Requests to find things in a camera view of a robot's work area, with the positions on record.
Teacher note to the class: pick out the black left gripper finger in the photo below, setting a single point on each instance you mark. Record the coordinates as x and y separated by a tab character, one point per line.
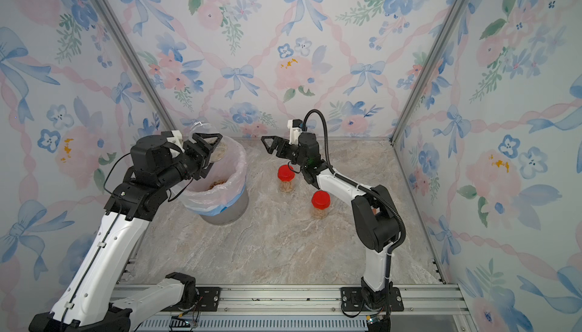
202	168
206	141

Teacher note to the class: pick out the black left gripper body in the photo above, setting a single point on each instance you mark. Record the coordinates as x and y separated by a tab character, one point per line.
187	165

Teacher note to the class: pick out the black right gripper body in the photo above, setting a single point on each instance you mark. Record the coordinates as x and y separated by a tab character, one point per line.
295	156

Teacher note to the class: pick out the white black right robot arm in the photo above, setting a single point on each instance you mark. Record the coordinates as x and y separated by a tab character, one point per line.
379	226

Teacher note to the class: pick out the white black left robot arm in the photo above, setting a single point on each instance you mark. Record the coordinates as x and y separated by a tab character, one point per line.
86	304

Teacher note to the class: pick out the clear jar with peanuts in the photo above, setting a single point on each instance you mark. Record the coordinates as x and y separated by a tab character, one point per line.
319	214
286	187

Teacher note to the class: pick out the pink trash bag liner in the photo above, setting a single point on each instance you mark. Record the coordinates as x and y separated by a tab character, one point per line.
195	195

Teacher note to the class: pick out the red jar lid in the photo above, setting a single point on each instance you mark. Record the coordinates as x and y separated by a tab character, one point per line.
286	173
321	200

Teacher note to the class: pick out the metal mesh trash bin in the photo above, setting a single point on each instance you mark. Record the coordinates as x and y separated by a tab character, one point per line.
231	213

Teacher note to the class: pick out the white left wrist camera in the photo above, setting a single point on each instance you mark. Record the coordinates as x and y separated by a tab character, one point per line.
175	138

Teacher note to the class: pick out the aluminium corner post left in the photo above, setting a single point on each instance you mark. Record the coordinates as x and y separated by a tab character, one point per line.
132	59

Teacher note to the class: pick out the aluminium corner post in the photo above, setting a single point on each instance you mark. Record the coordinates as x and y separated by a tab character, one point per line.
132	59
434	55

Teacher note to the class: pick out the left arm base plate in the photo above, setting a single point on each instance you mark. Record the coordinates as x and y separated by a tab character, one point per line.
205	299

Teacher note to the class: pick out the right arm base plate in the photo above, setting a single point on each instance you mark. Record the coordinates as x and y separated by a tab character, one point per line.
362	299

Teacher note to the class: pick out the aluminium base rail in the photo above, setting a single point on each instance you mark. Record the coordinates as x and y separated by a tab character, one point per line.
432	307

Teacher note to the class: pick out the aluminium corner post right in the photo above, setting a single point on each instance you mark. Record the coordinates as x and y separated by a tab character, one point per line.
434	55

